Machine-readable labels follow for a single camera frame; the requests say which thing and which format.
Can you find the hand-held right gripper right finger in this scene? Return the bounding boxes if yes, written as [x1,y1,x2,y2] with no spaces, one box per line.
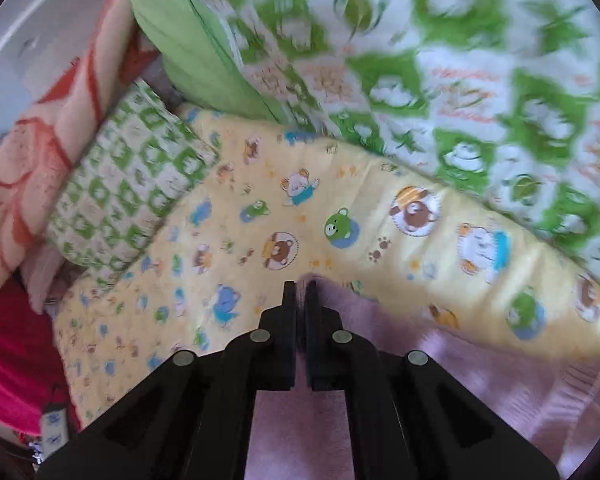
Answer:
[305,280,559,480]

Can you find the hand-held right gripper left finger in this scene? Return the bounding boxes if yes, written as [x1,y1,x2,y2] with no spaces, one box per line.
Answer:
[35,281,297,480]

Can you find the lilac knit sweater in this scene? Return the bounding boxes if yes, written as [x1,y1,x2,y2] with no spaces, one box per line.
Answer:
[250,272,600,480]

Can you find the yellow bear print bed sheet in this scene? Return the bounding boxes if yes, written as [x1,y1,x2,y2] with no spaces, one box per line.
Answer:
[52,105,600,433]

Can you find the green white printed pillow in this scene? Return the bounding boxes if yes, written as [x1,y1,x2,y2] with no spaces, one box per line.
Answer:
[45,80,221,286]

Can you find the small white blue pouch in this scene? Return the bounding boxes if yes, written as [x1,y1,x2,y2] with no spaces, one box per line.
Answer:
[30,385,71,461]

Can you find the red cloth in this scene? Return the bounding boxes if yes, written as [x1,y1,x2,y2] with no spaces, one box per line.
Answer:
[0,275,81,436]

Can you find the orange pink patterned blanket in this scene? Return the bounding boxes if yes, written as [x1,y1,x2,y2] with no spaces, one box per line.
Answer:
[0,0,161,306]

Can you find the green white printed quilt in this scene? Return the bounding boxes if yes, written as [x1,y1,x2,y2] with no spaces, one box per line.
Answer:
[122,0,600,306]

